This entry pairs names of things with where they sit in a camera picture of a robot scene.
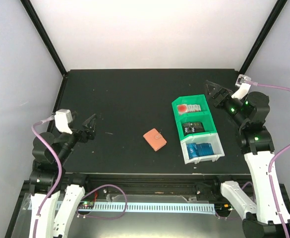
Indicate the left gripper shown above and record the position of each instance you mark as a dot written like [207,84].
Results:
[89,133]

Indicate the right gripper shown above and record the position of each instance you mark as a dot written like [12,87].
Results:
[225,93]

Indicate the pink card holder wallet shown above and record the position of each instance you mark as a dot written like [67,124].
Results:
[155,139]

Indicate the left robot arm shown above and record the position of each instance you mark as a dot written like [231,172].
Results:
[54,141]

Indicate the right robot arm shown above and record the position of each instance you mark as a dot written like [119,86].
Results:
[265,216]

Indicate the red white cards stack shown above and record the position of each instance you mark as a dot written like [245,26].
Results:
[188,108]

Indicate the black cards stack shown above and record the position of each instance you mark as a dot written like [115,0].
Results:
[192,128]

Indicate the blue cards stack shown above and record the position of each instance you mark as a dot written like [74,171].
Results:
[199,150]

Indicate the green storage bin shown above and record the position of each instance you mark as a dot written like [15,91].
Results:
[204,116]

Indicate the white storage bin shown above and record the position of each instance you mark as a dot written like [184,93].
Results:
[211,138]

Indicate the small circuit board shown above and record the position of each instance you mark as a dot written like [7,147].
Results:
[86,205]

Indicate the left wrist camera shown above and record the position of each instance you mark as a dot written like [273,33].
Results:
[63,118]

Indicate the black aluminium rail frame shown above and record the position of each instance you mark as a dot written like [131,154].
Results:
[206,187]

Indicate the right frame post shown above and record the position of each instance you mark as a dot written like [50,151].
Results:
[269,23]

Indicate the frame post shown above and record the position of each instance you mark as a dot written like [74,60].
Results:
[269,23]
[44,35]

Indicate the light blue slotted cable duct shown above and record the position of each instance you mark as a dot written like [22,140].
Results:
[142,207]

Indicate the left frame post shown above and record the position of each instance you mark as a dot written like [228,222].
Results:
[44,35]

